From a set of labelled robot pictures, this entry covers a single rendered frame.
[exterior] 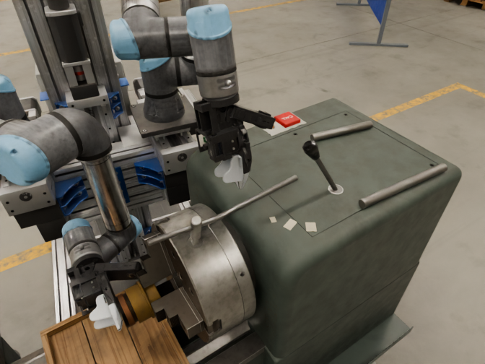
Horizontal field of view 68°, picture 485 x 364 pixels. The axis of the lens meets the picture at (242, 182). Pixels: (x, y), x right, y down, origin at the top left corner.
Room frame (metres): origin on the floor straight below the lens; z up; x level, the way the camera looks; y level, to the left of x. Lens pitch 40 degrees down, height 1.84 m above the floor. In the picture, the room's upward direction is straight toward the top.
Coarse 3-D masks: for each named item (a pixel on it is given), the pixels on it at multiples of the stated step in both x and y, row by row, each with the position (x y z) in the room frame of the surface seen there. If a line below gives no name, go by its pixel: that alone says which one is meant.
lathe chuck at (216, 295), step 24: (168, 216) 0.62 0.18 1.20; (192, 216) 0.59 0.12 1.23; (168, 240) 0.52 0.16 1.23; (216, 240) 0.52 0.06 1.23; (192, 264) 0.46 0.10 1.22; (216, 264) 0.47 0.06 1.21; (192, 288) 0.43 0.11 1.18; (216, 288) 0.43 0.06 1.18; (216, 312) 0.40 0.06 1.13; (240, 312) 0.43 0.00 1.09; (216, 336) 0.39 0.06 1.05
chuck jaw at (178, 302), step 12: (180, 288) 0.48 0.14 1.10; (156, 300) 0.45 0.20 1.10; (168, 300) 0.45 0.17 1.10; (180, 300) 0.45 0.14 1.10; (156, 312) 0.42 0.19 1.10; (168, 312) 0.42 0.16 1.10; (180, 312) 0.42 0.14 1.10; (192, 312) 0.42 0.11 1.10; (180, 324) 0.41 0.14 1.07; (192, 324) 0.39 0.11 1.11; (204, 324) 0.40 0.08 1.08; (216, 324) 0.40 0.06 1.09; (192, 336) 0.38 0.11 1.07
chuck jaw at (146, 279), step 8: (152, 232) 0.58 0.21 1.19; (144, 240) 0.54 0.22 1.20; (152, 248) 0.53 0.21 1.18; (160, 248) 0.54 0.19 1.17; (144, 256) 0.53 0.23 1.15; (152, 256) 0.52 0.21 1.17; (160, 256) 0.53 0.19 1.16; (168, 256) 0.53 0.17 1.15; (144, 264) 0.51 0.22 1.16; (152, 264) 0.51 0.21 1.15; (160, 264) 0.52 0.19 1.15; (168, 264) 0.52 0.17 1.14; (136, 272) 0.51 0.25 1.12; (144, 272) 0.50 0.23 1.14; (152, 272) 0.50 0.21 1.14; (160, 272) 0.50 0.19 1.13; (168, 272) 0.51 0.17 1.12; (144, 280) 0.48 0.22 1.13; (152, 280) 0.49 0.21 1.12
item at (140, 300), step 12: (132, 288) 0.47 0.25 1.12; (144, 288) 0.48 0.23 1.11; (156, 288) 0.48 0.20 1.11; (120, 300) 0.44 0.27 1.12; (132, 300) 0.44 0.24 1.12; (144, 300) 0.44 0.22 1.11; (120, 312) 0.42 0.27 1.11; (132, 312) 0.42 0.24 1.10; (144, 312) 0.43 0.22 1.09; (132, 324) 0.41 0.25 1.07
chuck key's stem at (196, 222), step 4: (196, 216) 0.50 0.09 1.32; (192, 220) 0.49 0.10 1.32; (196, 220) 0.49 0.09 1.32; (200, 220) 0.50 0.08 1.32; (192, 224) 0.49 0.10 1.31; (196, 224) 0.49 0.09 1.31; (200, 224) 0.49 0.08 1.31; (196, 228) 0.49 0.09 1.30; (200, 228) 0.49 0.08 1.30; (192, 232) 0.49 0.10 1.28; (196, 232) 0.49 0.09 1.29; (200, 232) 0.50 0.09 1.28; (192, 236) 0.50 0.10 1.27; (196, 236) 0.49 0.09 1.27; (200, 236) 0.50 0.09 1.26; (192, 240) 0.51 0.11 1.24; (196, 240) 0.50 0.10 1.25; (196, 244) 0.51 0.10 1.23
